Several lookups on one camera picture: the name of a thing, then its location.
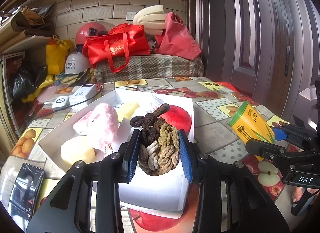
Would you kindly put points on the yellow tissue pack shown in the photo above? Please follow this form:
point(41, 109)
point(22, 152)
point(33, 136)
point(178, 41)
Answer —
point(248, 124)

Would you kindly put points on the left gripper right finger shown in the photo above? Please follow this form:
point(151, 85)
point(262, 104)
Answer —
point(249, 208)

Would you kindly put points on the braided rope knot toy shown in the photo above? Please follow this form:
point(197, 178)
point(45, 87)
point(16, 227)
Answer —
point(159, 150)

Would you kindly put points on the black smartphone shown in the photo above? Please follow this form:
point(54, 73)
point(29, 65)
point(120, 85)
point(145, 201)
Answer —
point(24, 193)

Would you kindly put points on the white safety helmet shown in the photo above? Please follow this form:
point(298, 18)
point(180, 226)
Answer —
point(76, 63)

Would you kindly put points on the red plastic bag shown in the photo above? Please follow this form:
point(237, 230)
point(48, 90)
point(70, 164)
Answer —
point(176, 39)

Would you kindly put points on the small white wireless charger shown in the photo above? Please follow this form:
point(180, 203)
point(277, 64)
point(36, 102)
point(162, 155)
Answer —
point(60, 103)

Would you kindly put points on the metal storage shelf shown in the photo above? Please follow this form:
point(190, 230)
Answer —
point(21, 34)

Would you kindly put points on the cream foam roll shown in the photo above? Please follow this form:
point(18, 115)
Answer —
point(152, 19)

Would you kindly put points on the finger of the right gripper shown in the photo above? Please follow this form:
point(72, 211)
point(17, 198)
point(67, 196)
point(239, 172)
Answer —
point(280, 133)
point(276, 154)

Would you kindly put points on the red tote bag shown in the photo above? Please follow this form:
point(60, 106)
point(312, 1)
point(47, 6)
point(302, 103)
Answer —
point(122, 42)

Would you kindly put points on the red safety helmet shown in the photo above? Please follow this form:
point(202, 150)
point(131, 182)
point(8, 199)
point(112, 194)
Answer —
point(90, 29)

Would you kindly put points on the black plastic bag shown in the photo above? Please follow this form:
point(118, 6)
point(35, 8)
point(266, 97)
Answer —
point(26, 81)

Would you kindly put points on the pink plush toy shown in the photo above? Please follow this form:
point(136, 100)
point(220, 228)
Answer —
point(103, 127)

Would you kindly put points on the white power bank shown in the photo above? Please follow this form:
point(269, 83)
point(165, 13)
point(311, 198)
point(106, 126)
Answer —
point(83, 95)

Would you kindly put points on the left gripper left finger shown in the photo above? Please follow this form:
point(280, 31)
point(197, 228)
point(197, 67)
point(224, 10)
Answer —
point(68, 206)

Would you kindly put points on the red plush apple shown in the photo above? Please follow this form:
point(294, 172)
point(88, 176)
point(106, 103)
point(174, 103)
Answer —
point(178, 117)

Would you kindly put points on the plaid covered bench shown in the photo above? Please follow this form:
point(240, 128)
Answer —
point(151, 66)

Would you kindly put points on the small yellow sponge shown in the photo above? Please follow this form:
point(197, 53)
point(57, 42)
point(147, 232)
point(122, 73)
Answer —
point(125, 110)

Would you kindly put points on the yellow shopping bag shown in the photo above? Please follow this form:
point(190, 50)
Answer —
point(56, 53)

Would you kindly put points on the pink tissue pack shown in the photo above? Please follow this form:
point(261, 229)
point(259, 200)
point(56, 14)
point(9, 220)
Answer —
point(81, 127)

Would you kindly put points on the white foam block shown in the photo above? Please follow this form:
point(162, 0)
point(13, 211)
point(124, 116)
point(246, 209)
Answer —
point(123, 134)

